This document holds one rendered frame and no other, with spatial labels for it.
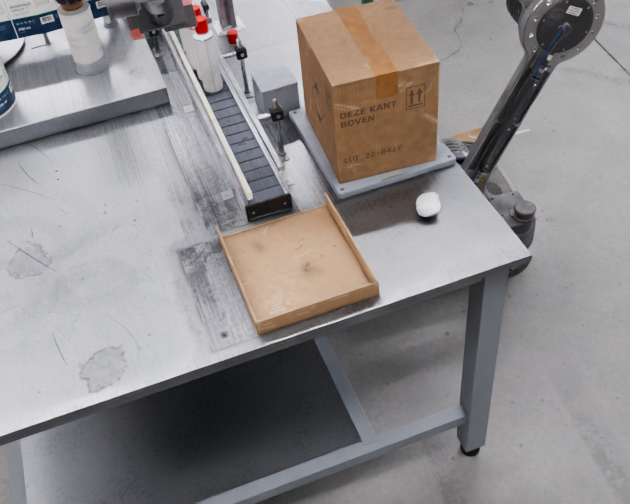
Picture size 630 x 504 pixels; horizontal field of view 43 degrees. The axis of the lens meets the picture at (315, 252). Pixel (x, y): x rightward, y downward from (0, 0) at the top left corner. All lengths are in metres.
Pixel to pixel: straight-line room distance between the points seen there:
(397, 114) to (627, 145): 1.78
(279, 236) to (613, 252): 1.51
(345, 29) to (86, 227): 0.75
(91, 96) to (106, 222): 0.46
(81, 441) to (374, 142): 1.14
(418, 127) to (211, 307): 0.61
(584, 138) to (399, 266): 1.86
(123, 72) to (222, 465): 1.10
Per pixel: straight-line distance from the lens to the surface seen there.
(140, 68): 2.30
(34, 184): 2.08
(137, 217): 1.88
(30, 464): 2.30
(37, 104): 2.27
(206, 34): 2.06
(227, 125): 2.01
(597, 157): 3.33
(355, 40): 1.82
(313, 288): 1.63
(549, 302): 2.74
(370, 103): 1.73
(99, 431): 2.28
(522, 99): 2.41
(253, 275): 1.68
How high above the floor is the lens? 2.05
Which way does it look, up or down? 45 degrees down
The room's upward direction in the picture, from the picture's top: 7 degrees counter-clockwise
